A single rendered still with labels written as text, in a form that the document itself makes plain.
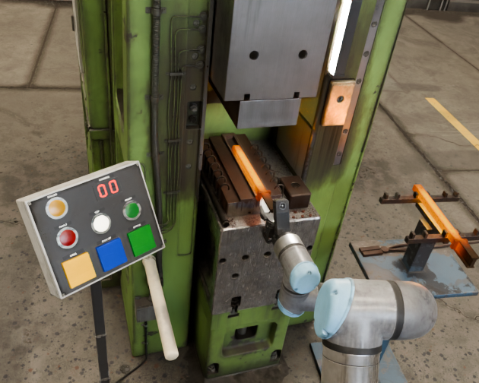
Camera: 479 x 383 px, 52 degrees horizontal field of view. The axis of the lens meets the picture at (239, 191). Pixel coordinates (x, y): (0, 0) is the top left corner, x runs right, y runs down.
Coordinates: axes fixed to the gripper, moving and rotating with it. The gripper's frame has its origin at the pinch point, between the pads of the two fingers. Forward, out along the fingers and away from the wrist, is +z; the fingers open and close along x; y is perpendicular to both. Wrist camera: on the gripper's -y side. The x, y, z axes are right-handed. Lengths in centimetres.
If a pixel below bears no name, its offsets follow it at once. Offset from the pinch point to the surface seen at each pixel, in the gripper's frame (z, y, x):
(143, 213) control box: -8.0, -5.8, -42.8
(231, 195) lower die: 6.8, 3.2, -10.0
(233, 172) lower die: 18.7, 2.3, -5.6
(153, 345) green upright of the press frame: 15, 95, -34
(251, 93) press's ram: 3.8, -37.6, -9.7
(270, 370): -6, 100, 17
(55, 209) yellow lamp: -14, -15, -66
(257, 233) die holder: -3.2, 13.2, -2.2
